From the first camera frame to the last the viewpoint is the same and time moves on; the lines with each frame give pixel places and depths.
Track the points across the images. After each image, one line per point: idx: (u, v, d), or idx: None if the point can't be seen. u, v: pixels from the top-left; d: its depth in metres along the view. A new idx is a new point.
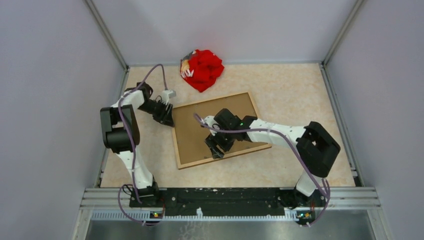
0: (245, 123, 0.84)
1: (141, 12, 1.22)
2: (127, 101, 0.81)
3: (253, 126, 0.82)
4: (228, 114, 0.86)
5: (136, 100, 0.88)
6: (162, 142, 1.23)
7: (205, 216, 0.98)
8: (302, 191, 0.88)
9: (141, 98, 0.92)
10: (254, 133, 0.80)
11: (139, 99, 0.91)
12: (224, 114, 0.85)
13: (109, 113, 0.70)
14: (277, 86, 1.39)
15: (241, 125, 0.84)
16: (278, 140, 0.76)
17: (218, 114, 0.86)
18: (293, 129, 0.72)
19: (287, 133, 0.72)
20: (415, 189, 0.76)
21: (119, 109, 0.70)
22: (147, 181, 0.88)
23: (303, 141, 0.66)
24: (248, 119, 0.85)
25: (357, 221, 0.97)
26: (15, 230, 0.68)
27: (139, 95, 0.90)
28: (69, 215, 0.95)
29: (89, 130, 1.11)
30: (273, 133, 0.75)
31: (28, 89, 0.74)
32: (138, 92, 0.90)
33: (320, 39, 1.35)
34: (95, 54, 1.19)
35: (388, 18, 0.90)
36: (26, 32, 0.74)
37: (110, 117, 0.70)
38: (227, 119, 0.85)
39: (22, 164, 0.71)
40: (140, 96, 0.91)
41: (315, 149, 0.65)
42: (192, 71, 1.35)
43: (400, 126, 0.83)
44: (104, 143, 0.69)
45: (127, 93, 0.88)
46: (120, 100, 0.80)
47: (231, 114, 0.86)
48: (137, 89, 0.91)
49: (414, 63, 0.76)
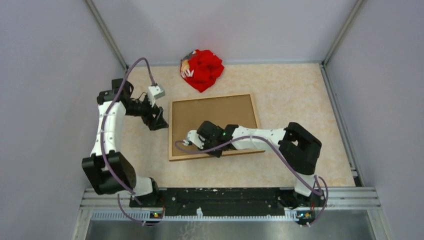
0: (227, 132, 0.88)
1: (141, 12, 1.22)
2: (109, 133, 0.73)
3: (235, 135, 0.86)
4: (209, 126, 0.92)
5: (117, 119, 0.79)
6: (162, 143, 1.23)
7: (205, 216, 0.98)
8: (300, 192, 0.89)
9: (122, 110, 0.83)
10: (238, 142, 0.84)
11: (119, 113, 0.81)
12: (205, 126, 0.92)
13: (95, 167, 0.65)
14: (277, 86, 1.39)
15: (223, 135, 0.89)
16: (262, 144, 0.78)
17: (200, 126, 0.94)
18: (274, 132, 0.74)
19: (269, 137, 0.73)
20: (415, 190, 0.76)
21: (105, 159, 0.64)
22: (147, 190, 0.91)
23: (284, 144, 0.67)
24: (230, 127, 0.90)
25: (358, 221, 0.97)
26: (15, 230, 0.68)
27: (118, 110, 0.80)
28: (69, 215, 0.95)
29: (89, 130, 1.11)
30: (255, 138, 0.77)
31: (27, 88, 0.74)
32: (116, 106, 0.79)
33: (321, 39, 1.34)
34: (95, 54, 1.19)
35: (388, 17, 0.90)
36: (26, 32, 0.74)
37: (97, 169, 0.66)
38: (208, 130, 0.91)
39: (22, 163, 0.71)
40: (120, 109, 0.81)
41: (297, 150, 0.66)
42: (192, 71, 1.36)
43: (400, 126, 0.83)
44: (97, 192, 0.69)
45: (104, 114, 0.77)
46: (101, 135, 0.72)
47: (211, 125, 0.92)
48: (114, 103, 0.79)
49: (415, 63, 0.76)
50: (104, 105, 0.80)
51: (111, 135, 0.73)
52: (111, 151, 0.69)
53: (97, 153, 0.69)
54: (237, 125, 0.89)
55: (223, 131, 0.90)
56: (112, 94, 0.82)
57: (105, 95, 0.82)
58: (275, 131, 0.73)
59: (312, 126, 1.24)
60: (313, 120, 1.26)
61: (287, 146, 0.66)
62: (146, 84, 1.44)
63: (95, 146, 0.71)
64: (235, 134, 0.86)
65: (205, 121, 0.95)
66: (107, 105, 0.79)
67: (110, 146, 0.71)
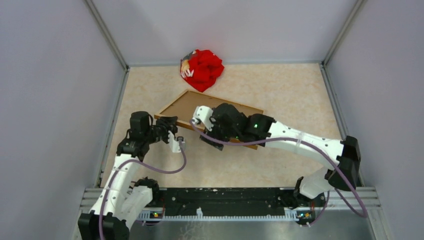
0: (260, 124, 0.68)
1: (141, 12, 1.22)
2: (114, 192, 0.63)
3: (274, 130, 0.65)
4: (234, 112, 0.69)
5: (129, 177, 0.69)
6: (162, 143, 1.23)
7: (205, 216, 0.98)
8: (306, 194, 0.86)
9: (138, 165, 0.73)
10: (276, 142, 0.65)
11: (133, 169, 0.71)
12: (230, 112, 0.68)
13: (88, 227, 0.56)
14: (277, 86, 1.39)
15: (255, 127, 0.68)
16: (308, 154, 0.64)
17: (223, 111, 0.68)
18: (331, 143, 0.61)
19: (323, 148, 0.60)
20: (416, 190, 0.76)
21: (99, 222, 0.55)
22: (146, 198, 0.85)
23: (344, 161, 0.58)
24: (262, 119, 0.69)
25: (357, 220, 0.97)
26: (15, 230, 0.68)
27: (133, 166, 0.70)
28: (69, 215, 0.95)
29: (88, 130, 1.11)
30: (305, 146, 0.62)
31: (28, 89, 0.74)
32: (132, 163, 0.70)
33: (320, 39, 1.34)
34: (95, 54, 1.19)
35: (388, 17, 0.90)
36: (26, 31, 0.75)
37: (89, 228, 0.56)
38: (234, 119, 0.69)
39: (23, 162, 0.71)
40: (136, 165, 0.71)
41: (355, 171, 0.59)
42: (192, 71, 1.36)
43: (401, 126, 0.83)
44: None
45: (117, 167, 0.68)
46: (105, 192, 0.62)
47: (237, 112, 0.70)
48: (131, 158, 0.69)
49: (415, 62, 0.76)
50: (120, 158, 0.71)
51: (115, 195, 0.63)
52: (108, 214, 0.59)
53: (95, 212, 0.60)
54: (274, 119, 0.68)
55: (253, 123, 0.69)
56: (132, 146, 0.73)
57: (125, 145, 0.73)
58: (330, 143, 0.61)
59: (312, 126, 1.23)
60: (313, 120, 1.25)
61: (348, 165, 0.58)
62: (146, 84, 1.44)
63: (96, 203, 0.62)
64: (274, 130, 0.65)
65: (227, 104, 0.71)
66: (122, 160, 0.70)
67: (109, 209, 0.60)
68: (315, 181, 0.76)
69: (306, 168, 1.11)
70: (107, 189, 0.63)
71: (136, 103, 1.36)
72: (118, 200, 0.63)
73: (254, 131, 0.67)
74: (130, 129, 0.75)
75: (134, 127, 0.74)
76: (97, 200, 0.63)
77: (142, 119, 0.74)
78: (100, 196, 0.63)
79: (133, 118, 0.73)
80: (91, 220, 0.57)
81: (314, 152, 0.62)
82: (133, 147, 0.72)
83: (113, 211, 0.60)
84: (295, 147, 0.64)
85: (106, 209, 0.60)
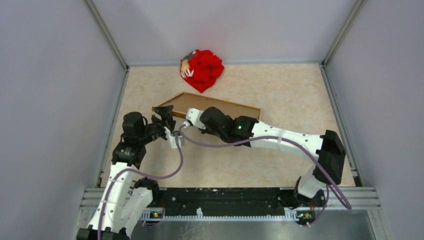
0: (244, 126, 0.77)
1: (141, 12, 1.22)
2: (111, 205, 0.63)
3: (256, 131, 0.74)
4: (219, 115, 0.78)
5: (126, 187, 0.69)
6: (162, 143, 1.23)
7: (205, 216, 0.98)
8: (305, 193, 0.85)
9: (134, 174, 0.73)
10: (259, 141, 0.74)
11: (130, 179, 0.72)
12: (216, 116, 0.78)
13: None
14: (277, 86, 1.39)
15: (239, 128, 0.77)
16: (290, 150, 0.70)
17: (209, 114, 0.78)
18: (309, 138, 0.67)
19: (303, 143, 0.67)
20: (416, 190, 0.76)
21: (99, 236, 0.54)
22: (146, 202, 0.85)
23: (323, 154, 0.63)
24: (247, 121, 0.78)
25: (357, 220, 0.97)
26: (15, 230, 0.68)
27: (129, 175, 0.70)
28: (69, 215, 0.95)
29: (88, 130, 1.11)
30: (285, 142, 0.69)
31: (27, 88, 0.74)
32: (128, 172, 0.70)
33: (320, 39, 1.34)
34: (95, 54, 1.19)
35: (388, 17, 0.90)
36: (25, 31, 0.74)
37: None
38: (220, 121, 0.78)
39: (22, 162, 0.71)
40: (132, 173, 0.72)
41: (335, 164, 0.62)
42: (192, 71, 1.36)
43: (401, 125, 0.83)
44: None
45: (113, 178, 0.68)
46: (102, 206, 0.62)
47: (223, 115, 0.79)
48: (126, 168, 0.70)
49: (415, 62, 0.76)
50: (115, 167, 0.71)
51: (112, 207, 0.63)
52: (107, 229, 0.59)
53: (93, 227, 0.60)
54: (257, 120, 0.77)
55: (238, 124, 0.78)
56: (127, 153, 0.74)
57: (121, 152, 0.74)
58: (310, 138, 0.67)
59: (312, 126, 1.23)
60: (313, 120, 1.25)
61: (326, 157, 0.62)
62: (146, 84, 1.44)
63: (93, 217, 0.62)
64: (256, 130, 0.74)
65: (213, 108, 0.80)
66: (118, 170, 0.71)
67: (108, 222, 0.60)
68: (310, 180, 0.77)
69: (306, 168, 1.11)
70: (103, 203, 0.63)
71: (136, 103, 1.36)
72: (116, 212, 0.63)
73: (238, 132, 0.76)
74: (125, 134, 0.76)
75: (127, 133, 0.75)
76: (94, 213, 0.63)
77: (135, 124, 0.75)
78: (98, 210, 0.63)
79: (125, 123, 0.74)
80: (90, 235, 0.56)
81: (295, 148, 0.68)
82: (129, 154, 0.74)
83: (111, 225, 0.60)
84: (277, 144, 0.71)
85: (104, 223, 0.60)
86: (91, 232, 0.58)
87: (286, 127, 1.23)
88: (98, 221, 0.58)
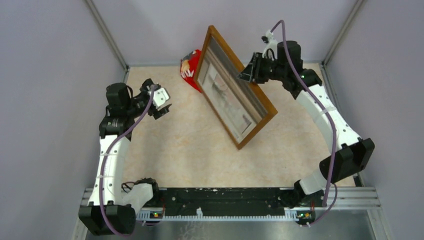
0: (308, 77, 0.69)
1: (140, 12, 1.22)
2: (109, 179, 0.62)
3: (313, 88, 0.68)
4: (296, 51, 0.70)
5: (120, 158, 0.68)
6: (162, 143, 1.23)
7: (205, 216, 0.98)
8: (303, 185, 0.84)
9: (127, 142, 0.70)
10: (307, 97, 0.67)
11: (123, 149, 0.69)
12: (294, 49, 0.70)
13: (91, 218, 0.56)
14: (276, 86, 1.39)
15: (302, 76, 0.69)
16: (321, 125, 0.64)
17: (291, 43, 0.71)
18: (347, 129, 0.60)
19: (338, 131, 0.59)
20: (416, 190, 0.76)
21: (102, 212, 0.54)
22: (148, 188, 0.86)
23: (345, 150, 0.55)
24: (313, 75, 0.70)
25: (357, 221, 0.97)
26: (16, 229, 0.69)
27: (121, 146, 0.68)
28: (70, 215, 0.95)
29: (88, 129, 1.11)
30: (325, 117, 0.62)
31: (27, 89, 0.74)
32: (120, 142, 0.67)
33: (320, 39, 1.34)
34: (95, 54, 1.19)
35: (388, 17, 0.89)
36: (25, 31, 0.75)
37: (92, 219, 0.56)
38: (293, 57, 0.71)
39: (22, 163, 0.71)
40: (125, 142, 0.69)
41: (347, 165, 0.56)
42: (192, 72, 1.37)
43: (401, 126, 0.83)
44: (93, 232, 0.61)
45: (105, 152, 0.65)
46: (99, 182, 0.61)
47: (298, 55, 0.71)
48: (118, 138, 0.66)
49: (415, 62, 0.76)
50: (106, 140, 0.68)
51: (111, 181, 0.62)
52: (109, 203, 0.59)
53: (94, 203, 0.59)
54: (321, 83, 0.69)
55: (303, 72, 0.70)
56: (115, 125, 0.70)
57: (108, 124, 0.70)
58: (347, 132, 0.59)
59: (312, 126, 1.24)
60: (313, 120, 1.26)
61: (347, 155, 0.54)
62: None
63: (93, 194, 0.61)
64: (315, 88, 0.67)
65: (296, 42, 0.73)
66: (110, 141, 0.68)
67: (109, 196, 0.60)
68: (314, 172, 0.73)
69: (306, 168, 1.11)
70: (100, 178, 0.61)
71: None
72: (115, 185, 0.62)
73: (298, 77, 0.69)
74: (111, 105, 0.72)
75: (113, 103, 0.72)
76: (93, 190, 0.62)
77: (120, 93, 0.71)
78: (96, 186, 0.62)
79: (109, 93, 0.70)
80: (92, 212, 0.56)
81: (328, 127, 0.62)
82: (117, 125, 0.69)
83: (113, 198, 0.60)
84: (317, 113, 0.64)
85: (105, 198, 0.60)
86: (94, 209, 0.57)
87: (286, 127, 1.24)
88: (99, 196, 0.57)
